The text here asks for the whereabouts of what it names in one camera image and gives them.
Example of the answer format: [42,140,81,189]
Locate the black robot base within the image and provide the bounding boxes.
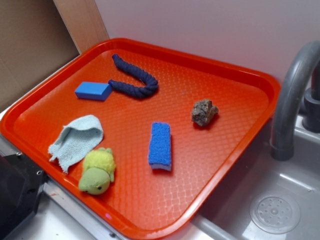
[0,152,47,240]

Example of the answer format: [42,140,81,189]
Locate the brown grey rock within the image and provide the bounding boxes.
[191,99,219,127]

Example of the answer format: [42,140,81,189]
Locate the orange plastic tray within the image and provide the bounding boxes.
[0,38,281,240]

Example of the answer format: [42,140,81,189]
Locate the blue white sponge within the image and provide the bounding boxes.
[148,122,172,171]

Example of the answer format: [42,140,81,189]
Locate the blue rectangular block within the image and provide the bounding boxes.
[74,81,113,101]

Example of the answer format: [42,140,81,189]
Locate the green yellow plush turtle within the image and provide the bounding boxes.
[78,147,116,195]

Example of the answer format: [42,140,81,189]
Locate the light blue cloth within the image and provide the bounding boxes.
[48,115,104,174]

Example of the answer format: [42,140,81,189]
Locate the grey curved faucet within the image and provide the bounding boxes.
[270,40,320,161]

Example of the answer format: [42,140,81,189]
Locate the grey plastic sink basin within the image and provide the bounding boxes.
[192,123,320,240]

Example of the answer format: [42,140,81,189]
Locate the brown cardboard panel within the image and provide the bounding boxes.
[0,0,109,111]

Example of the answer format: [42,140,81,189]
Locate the dark blue twisted rope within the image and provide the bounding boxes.
[108,53,160,100]

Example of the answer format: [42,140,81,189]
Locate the dark grey faucet handle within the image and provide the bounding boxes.
[302,61,320,133]

